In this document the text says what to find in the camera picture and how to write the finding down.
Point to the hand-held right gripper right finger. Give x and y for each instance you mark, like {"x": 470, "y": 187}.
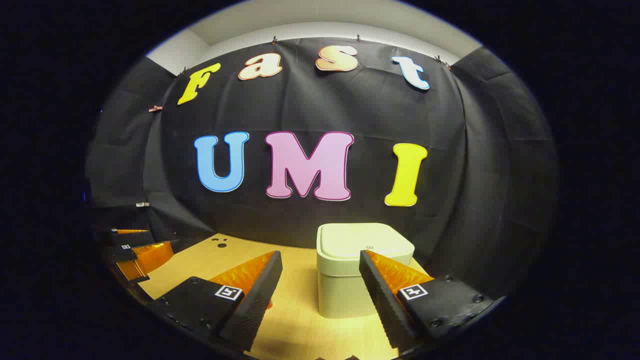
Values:
{"x": 382, "y": 305}

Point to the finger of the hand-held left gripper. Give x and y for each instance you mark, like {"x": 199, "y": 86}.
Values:
{"x": 150, "y": 257}
{"x": 130, "y": 238}

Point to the black backdrop cloth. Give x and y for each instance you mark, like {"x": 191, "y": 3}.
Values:
{"x": 300, "y": 110}

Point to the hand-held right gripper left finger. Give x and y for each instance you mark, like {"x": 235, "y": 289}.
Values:
{"x": 255, "y": 305}

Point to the copper cloth clip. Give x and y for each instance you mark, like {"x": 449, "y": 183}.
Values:
{"x": 155, "y": 108}

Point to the pale green desktop garbage bin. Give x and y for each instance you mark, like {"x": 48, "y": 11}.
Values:
{"x": 345, "y": 250}

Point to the wooden desktop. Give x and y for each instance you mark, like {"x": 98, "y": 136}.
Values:
{"x": 295, "y": 310}

